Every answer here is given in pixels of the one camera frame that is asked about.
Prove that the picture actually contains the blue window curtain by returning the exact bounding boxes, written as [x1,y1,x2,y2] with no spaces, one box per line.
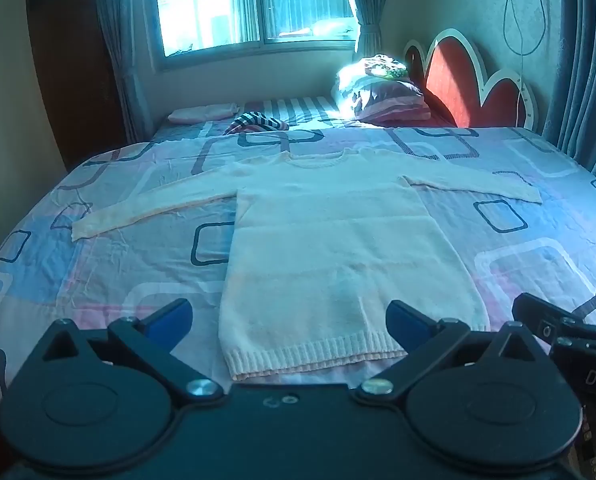
[92,0,153,143]
[340,0,393,58]

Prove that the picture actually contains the dark wooden wardrobe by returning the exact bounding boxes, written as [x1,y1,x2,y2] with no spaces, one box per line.
[25,0,128,171]

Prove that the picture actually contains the colourful folded cloth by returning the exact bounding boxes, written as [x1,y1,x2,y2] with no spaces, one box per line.
[360,54,409,81]

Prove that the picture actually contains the white knit sweater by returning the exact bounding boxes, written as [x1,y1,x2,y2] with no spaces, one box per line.
[72,149,544,381]

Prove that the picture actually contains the sliding glass window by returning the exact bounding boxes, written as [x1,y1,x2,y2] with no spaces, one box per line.
[145,0,359,68]

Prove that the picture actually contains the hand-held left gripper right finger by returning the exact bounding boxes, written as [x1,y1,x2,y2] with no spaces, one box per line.
[354,300,549,406]

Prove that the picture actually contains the thin wall cable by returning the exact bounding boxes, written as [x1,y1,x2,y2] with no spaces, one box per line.
[503,0,549,57]

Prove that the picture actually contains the blue pleated room curtain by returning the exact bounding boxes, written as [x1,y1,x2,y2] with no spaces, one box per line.
[543,0,596,186]

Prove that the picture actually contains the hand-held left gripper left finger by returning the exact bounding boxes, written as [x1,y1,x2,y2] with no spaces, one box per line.
[40,298,225,409]

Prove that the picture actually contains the striped bed sheet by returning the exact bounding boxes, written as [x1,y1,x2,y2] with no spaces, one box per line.
[153,96,459,141]

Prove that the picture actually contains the red black striped garment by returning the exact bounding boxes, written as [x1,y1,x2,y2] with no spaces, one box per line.
[223,111,291,136]

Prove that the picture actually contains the red white scalloped headboard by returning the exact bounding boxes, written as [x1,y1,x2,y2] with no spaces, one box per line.
[403,29,538,131]

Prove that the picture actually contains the purple striped pillow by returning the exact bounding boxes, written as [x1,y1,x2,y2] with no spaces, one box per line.
[332,57,431,123]

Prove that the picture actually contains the patterned pastel bedspread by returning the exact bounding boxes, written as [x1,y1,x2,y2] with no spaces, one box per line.
[0,125,596,411]

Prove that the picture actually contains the pink folded cloth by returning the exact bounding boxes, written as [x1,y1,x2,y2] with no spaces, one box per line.
[168,102,241,124]

